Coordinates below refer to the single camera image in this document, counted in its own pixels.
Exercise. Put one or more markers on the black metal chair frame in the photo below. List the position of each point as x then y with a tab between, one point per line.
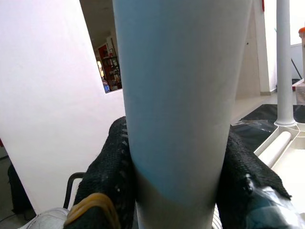
69	183

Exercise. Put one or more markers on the cluttered dark shelf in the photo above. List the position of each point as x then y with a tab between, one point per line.
110	66

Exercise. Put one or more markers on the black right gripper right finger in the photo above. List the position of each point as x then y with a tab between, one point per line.
245	171

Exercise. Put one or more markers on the white plastic table top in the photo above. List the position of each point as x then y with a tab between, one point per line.
290	171

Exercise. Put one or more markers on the black tablecloth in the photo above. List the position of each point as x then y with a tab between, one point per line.
262	112

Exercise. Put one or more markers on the white sneaker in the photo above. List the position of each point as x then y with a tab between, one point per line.
47	218

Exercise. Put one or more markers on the yellow rubber band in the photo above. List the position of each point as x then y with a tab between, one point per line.
95	199

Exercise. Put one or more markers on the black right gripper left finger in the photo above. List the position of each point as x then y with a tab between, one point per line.
112	167

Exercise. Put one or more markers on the white plastic table leg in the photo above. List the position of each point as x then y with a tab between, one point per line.
283	59
178	95

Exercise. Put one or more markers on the mop with teal head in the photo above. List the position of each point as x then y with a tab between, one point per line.
296	69

